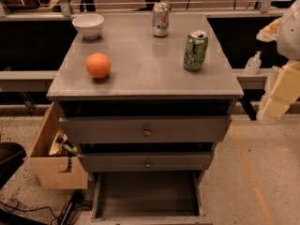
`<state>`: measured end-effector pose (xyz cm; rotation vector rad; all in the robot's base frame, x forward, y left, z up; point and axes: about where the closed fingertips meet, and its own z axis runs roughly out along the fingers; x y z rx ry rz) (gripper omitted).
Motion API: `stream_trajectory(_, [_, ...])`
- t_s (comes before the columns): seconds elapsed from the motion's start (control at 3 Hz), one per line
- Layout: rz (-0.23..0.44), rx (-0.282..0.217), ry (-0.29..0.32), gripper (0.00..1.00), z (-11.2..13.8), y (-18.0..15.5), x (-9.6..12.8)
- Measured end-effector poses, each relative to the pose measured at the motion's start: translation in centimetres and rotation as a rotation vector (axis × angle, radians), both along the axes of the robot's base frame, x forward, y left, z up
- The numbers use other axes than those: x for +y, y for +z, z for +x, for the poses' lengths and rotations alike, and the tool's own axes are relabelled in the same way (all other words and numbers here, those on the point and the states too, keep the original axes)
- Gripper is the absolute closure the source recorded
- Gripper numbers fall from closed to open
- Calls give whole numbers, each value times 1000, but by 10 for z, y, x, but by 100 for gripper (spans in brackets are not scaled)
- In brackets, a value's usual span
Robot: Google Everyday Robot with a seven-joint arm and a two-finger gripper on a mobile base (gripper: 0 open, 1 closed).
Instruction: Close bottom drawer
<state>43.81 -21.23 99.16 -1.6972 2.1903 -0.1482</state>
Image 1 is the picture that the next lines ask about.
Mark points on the yellowish foam-covered gripper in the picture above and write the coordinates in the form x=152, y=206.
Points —
x=290, y=32

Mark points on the grey bottom drawer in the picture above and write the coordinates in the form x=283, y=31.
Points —
x=148, y=198

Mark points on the grey drawer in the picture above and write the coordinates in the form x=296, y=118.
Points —
x=192, y=129
x=148, y=198
x=145, y=162

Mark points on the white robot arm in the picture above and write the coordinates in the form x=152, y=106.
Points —
x=285, y=31

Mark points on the grey top drawer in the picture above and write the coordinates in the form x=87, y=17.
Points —
x=192, y=129

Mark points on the grey drawer cabinet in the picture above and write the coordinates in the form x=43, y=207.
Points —
x=147, y=79

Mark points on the grey middle drawer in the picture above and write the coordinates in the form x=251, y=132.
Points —
x=145, y=162

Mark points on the clear sanitizer bottle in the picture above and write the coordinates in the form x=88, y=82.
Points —
x=253, y=64

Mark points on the green soda can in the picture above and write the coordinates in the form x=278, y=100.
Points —
x=195, y=51

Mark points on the white soda can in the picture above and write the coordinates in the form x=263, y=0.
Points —
x=160, y=19

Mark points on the orange ball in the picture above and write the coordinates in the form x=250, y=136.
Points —
x=98, y=65

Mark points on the white ceramic bowl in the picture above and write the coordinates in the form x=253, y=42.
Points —
x=89, y=26

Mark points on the crumpled items in box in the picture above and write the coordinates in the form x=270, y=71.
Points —
x=61, y=146

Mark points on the wooden box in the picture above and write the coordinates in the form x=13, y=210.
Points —
x=55, y=171

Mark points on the black chair edge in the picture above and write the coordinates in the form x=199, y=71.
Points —
x=11, y=158

